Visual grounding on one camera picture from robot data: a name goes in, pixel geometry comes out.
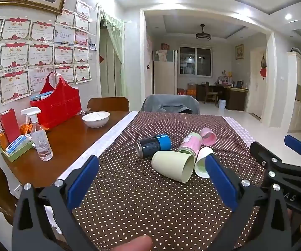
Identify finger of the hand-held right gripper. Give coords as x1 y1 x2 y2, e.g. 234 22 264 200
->
284 135 301 166
249 141 301 179

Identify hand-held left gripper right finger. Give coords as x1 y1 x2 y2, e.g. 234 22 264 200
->
205 154 293 251

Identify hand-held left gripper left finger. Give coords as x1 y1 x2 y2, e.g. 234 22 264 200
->
11 155 100 251

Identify pale green cup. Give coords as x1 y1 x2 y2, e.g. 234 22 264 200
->
151 150 195 183

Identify white cup green inside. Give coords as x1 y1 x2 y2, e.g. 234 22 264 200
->
194 147 215 178

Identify green pink floral cup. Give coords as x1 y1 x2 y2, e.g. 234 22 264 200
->
177 132 202 155

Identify dark blue cup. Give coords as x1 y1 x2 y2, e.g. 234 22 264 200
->
136 134 172 159

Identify person's left hand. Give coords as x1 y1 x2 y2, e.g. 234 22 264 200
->
113 235 153 251

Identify wooden table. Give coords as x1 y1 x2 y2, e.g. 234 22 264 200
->
2 110 132 189

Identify white lace table cloth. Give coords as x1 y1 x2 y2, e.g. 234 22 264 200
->
49 111 140 187

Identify clear spray bottle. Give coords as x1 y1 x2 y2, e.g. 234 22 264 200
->
20 108 54 162

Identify white door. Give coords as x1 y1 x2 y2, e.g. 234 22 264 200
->
249 47 268 119

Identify white bowl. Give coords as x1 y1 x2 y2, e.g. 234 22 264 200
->
82 111 111 128

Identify brown polka dot tablecloth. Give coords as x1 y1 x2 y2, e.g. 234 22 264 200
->
61 111 267 251

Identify dark wooden desk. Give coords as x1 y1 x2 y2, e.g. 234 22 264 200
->
195 83 249 112

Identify green tray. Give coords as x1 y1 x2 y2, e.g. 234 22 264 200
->
0 140 35 163

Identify blue white box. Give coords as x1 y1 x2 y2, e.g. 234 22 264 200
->
5 134 33 154

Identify red basket bag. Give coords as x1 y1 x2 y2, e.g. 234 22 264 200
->
30 72 82 130

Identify orange snack packet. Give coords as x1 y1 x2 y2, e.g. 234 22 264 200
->
19 123 34 136

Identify dark desk chair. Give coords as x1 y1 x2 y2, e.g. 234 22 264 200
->
203 81 219 105

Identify red door ornament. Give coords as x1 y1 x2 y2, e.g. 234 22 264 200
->
259 53 268 79

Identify orange bottle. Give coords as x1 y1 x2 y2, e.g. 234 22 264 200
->
0 129 9 151

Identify grey jacket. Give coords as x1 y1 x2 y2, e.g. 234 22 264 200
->
140 94 200 115

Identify red box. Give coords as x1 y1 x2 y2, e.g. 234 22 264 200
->
0 109 21 145

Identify orange boxes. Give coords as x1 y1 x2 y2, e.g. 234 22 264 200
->
177 83 197 96

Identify window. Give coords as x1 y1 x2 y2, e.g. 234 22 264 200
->
179 46 213 76

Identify white fridge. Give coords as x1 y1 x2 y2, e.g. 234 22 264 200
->
153 49 178 95

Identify ceiling fan lamp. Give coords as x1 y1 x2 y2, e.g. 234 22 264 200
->
195 24 211 41

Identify green curtain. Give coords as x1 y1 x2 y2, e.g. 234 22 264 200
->
99 6 128 98

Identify small framed wall picture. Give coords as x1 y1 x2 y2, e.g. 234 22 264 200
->
235 44 245 60

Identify wall of certificates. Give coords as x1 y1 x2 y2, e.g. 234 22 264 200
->
0 0 91 106

